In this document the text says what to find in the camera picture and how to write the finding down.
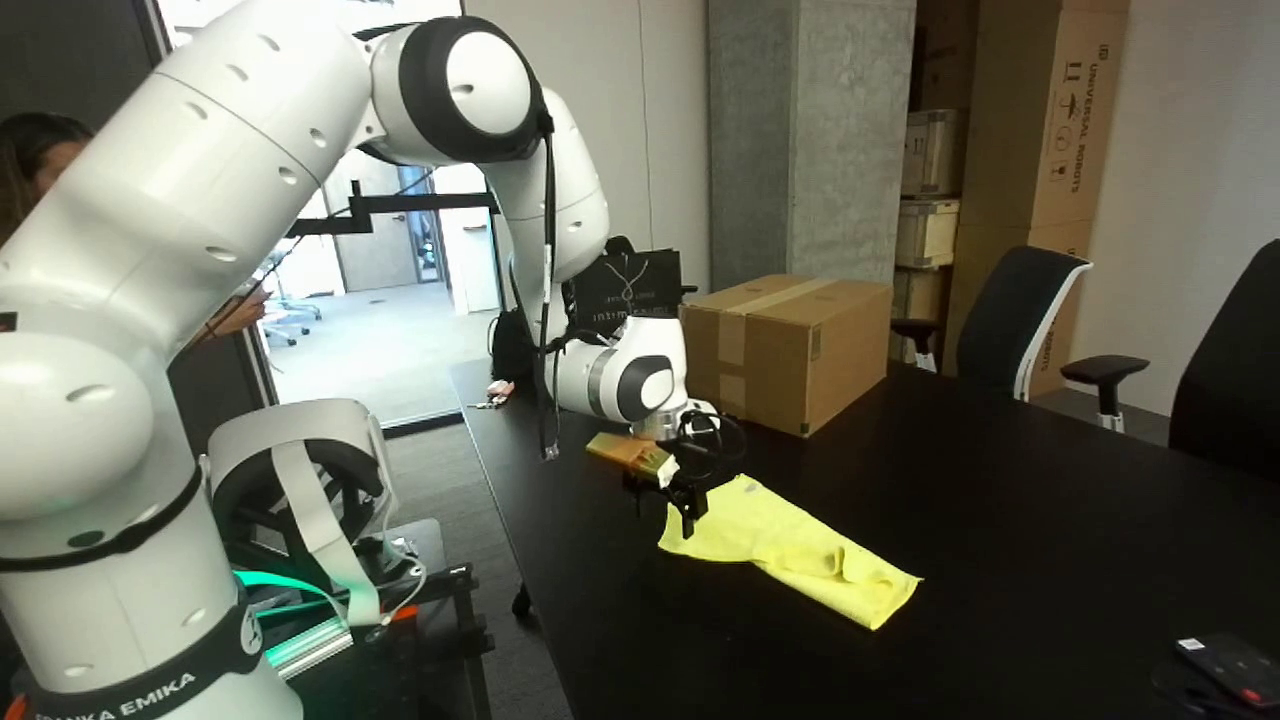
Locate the black office chair white frame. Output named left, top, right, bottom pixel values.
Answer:
left=887, top=243, right=1154, bottom=430

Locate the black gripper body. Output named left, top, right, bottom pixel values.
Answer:
left=662, top=396, right=745, bottom=505

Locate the tall brown board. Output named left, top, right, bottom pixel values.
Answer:
left=942, top=0, right=1071, bottom=365

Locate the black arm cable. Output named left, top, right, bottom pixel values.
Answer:
left=528, top=76, right=572, bottom=463

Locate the black high-back chair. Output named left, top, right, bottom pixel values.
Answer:
left=1168, top=237, right=1280, bottom=483

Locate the small cardboard box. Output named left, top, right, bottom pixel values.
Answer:
left=893, top=269, right=953, bottom=328
left=900, top=107, right=969, bottom=201
left=897, top=194, right=965, bottom=270

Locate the yellow terry towel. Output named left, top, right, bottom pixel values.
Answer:
left=654, top=471, right=927, bottom=637

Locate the tall printed cardboard box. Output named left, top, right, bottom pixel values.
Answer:
left=1026, top=0, right=1138, bottom=260

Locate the white cable sleeve loop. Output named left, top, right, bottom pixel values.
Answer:
left=203, top=396, right=406, bottom=633

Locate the black device with red button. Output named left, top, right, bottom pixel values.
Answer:
left=1154, top=633, right=1280, bottom=720

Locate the black cable bracket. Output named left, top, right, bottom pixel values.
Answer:
left=566, top=237, right=695, bottom=332

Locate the brown cardboard shipping box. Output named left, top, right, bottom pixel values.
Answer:
left=679, top=270, right=897, bottom=440

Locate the tan wrist camera box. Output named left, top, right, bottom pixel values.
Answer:
left=583, top=429, right=679, bottom=492

